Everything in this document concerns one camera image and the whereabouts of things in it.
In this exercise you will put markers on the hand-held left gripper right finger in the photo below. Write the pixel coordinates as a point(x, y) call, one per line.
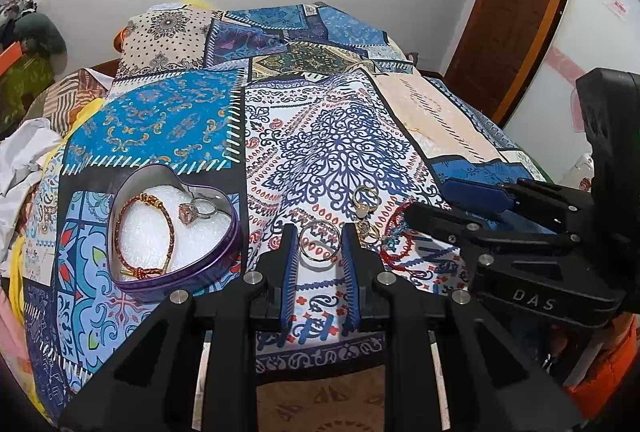
point(350, 277)

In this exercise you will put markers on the brown patterned cloth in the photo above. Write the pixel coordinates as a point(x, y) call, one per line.
point(320, 407)

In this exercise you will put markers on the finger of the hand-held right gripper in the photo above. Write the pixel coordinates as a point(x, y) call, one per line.
point(475, 193)
point(435, 223)

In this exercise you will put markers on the gold hoop bangle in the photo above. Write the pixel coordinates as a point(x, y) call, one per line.
point(303, 247)

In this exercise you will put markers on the red wall sign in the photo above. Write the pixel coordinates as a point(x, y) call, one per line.
point(615, 4)

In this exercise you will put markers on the pile of dark clothes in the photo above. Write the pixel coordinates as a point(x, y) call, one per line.
point(30, 41)

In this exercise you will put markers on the yellow cloth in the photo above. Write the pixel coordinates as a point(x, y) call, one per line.
point(17, 272)

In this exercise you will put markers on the brown striped cloth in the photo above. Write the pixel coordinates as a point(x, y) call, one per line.
point(75, 96)

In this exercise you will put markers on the white foam lining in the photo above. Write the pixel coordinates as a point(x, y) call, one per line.
point(145, 237)

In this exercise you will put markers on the blue patchwork blanket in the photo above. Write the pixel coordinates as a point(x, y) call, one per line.
point(320, 136)

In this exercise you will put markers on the purple heart-shaped tin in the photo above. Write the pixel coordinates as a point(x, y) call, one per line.
point(150, 279)

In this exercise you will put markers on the white crumpled cloth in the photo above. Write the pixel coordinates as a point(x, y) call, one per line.
point(25, 156)

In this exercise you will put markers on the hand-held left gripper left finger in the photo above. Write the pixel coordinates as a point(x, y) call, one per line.
point(289, 273)

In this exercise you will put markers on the person's right forearm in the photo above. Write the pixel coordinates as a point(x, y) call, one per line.
point(607, 362)

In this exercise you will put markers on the brown wooden door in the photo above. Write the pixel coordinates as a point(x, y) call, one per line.
point(510, 6)

